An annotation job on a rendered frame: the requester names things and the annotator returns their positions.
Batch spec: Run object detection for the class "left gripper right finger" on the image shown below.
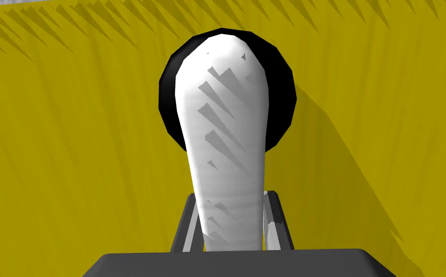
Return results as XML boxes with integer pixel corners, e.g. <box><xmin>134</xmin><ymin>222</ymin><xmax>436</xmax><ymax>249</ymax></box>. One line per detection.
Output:
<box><xmin>262</xmin><ymin>190</ymin><xmax>296</xmax><ymax>251</ymax></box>

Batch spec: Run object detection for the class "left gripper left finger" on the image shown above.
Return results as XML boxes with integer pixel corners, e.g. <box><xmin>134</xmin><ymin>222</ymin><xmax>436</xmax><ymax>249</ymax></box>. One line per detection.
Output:
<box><xmin>170</xmin><ymin>193</ymin><xmax>205</xmax><ymax>253</ymax></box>

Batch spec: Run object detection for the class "white and black door handle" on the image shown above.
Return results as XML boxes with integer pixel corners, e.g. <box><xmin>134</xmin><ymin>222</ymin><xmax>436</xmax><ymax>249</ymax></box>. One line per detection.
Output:
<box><xmin>158</xmin><ymin>27</ymin><xmax>297</xmax><ymax>252</ymax></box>

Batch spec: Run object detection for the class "yellow door leaf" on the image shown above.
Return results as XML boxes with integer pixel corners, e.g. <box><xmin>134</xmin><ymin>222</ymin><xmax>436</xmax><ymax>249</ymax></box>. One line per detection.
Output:
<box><xmin>0</xmin><ymin>0</ymin><xmax>446</xmax><ymax>277</ymax></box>

